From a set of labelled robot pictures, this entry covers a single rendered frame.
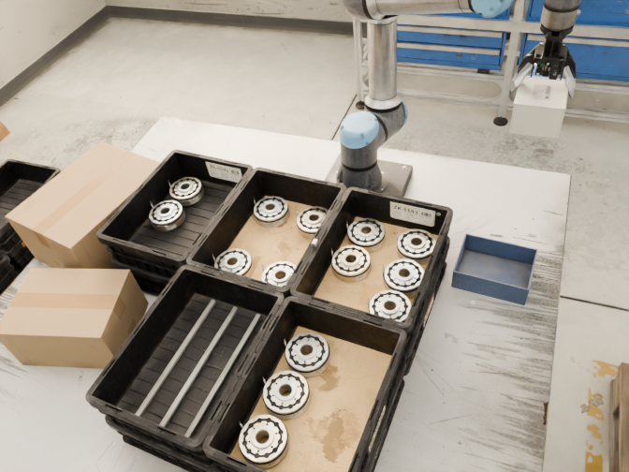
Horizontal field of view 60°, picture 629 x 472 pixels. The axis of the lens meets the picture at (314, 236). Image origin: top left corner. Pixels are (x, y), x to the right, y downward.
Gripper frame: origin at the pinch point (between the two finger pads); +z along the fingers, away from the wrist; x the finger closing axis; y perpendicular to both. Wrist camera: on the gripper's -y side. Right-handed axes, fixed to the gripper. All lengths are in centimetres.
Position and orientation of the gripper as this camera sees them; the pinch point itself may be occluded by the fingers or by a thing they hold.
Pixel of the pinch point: (541, 93)
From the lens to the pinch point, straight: 159.1
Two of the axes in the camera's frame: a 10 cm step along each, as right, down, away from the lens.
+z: 1.1, 6.7, 7.3
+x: 9.3, 1.9, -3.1
